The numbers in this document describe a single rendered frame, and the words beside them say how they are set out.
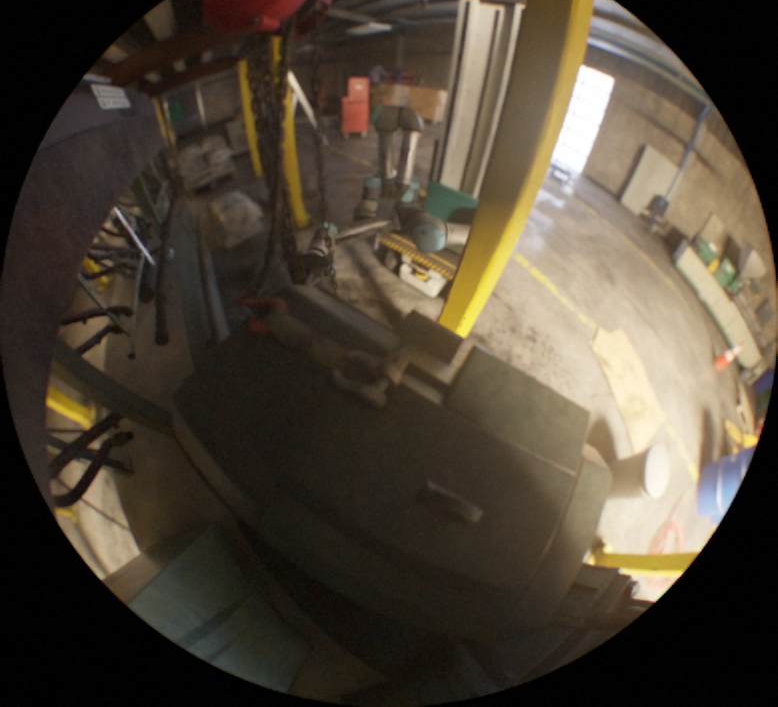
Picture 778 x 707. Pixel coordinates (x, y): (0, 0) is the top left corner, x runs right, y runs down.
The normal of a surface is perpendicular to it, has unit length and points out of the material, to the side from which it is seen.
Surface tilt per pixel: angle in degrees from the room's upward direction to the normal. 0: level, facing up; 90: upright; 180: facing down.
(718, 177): 90
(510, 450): 0
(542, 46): 90
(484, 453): 0
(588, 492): 0
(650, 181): 90
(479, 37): 90
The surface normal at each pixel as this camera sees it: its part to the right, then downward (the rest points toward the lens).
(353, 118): 0.29, 0.79
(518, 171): -0.80, 0.46
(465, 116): -0.61, 0.62
